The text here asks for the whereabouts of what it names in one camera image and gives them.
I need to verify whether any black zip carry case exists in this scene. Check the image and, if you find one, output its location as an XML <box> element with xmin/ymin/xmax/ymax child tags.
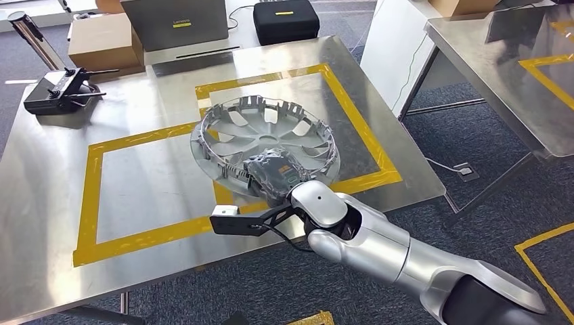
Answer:
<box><xmin>252</xmin><ymin>0</ymin><xmax>322</xmax><ymax>47</ymax></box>

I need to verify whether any white floor cable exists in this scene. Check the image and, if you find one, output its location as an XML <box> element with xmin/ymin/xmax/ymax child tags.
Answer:
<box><xmin>423</xmin><ymin>156</ymin><xmax>463</xmax><ymax>173</ymax></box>

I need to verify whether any black laptop cable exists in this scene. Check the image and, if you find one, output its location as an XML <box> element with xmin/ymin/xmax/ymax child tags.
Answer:
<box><xmin>227</xmin><ymin>4</ymin><xmax>256</xmax><ymax>31</ymax></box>

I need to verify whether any stainless steel workbench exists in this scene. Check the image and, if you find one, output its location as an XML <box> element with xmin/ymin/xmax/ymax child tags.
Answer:
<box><xmin>423</xmin><ymin>0</ymin><xmax>574</xmax><ymax>230</ymax></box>
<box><xmin>0</xmin><ymin>35</ymin><xmax>447</xmax><ymax>325</ymax></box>

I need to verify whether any black plastic part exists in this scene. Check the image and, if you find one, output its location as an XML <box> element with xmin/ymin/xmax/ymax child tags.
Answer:
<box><xmin>23</xmin><ymin>67</ymin><xmax>120</xmax><ymax>116</ymax></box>

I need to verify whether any yellow tape rectangle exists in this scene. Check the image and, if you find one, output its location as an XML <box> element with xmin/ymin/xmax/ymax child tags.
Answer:
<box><xmin>195</xmin><ymin>62</ymin><xmax>403</xmax><ymax>194</ymax></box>
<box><xmin>72</xmin><ymin>121</ymin><xmax>270</xmax><ymax>269</ymax></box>
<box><xmin>519</xmin><ymin>20</ymin><xmax>574</xmax><ymax>111</ymax></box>

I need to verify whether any grey plastic wheel hubcap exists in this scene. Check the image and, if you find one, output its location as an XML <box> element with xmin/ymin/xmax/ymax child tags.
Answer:
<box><xmin>190</xmin><ymin>94</ymin><xmax>340</xmax><ymax>200</ymax></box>

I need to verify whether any black camera cable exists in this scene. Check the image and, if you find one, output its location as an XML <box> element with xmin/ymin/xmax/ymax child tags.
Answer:
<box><xmin>260</xmin><ymin>224</ymin><xmax>315</xmax><ymax>253</ymax></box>

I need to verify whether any chrome stanchion post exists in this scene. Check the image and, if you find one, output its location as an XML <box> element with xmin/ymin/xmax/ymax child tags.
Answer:
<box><xmin>7</xmin><ymin>11</ymin><xmax>68</xmax><ymax>72</ymax></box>

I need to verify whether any metal floor outlet box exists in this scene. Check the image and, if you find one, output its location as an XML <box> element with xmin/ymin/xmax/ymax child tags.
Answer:
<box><xmin>453</xmin><ymin>162</ymin><xmax>480</xmax><ymax>183</ymax></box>

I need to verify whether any brown cardboard box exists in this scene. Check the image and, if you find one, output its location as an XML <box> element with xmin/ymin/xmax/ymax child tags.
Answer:
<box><xmin>67</xmin><ymin>13</ymin><xmax>147</xmax><ymax>72</ymax></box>
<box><xmin>428</xmin><ymin>0</ymin><xmax>501</xmax><ymax>18</ymax></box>
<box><xmin>95</xmin><ymin>0</ymin><xmax>125</xmax><ymax>14</ymax></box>

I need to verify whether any yellow floor tape square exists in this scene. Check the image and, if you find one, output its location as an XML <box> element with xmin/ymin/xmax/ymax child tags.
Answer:
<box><xmin>514</xmin><ymin>221</ymin><xmax>574</xmax><ymax>322</ymax></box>

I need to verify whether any grey laptop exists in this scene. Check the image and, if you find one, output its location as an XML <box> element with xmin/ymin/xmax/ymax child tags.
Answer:
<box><xmin>120</xmin><ymin>0</ymin><xmax>243</xmax><ymax>67</ymax></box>

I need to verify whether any white panel board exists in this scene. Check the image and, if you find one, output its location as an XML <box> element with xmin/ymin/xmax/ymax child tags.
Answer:
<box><xmin>359</xmin><ymin>0</ymin><xmax>443</xmax><ymax>118</ymax></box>

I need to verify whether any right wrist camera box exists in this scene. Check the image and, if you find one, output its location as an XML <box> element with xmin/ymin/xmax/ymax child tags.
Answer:
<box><xmin>209</xmin><ymin>204</ymin><xmax>297</xmax><ymax>238</ymax></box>

